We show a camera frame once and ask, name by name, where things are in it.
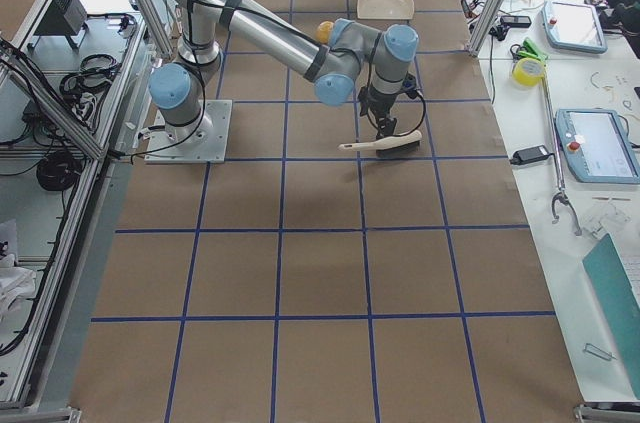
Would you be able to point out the teal cutting mat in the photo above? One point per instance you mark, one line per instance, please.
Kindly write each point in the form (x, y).
(615, 281)

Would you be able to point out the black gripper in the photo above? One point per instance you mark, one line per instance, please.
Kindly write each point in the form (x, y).
(380, 103)

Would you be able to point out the beige hand brush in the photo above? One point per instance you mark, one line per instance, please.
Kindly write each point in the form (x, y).
(390, 146)

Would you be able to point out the black power adapter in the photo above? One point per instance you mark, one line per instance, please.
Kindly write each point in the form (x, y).
(530, 155)

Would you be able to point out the metal reacher grabber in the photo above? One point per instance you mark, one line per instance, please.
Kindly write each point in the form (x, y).
(560, 197)

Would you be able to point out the yellow potato toy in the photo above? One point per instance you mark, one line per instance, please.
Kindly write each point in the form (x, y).
(323, 31)

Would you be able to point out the green clamp tool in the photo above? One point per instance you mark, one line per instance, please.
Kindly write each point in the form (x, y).
(528, 49)

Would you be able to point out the yellow tape roll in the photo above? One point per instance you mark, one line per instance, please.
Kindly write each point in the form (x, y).
(528, 72)

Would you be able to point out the far teach pendant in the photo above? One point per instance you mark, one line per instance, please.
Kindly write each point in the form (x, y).
(573, 27)

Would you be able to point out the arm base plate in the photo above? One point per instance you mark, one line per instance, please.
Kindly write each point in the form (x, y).
(205, 140)

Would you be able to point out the near teach pendant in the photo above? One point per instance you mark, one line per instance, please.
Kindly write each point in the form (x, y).
(596, 146)

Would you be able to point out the teach pendant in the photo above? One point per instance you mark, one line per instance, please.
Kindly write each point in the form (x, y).
(596, 146)
(573, 27)

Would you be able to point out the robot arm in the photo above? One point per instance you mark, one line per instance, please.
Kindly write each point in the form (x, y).
(357, 59)

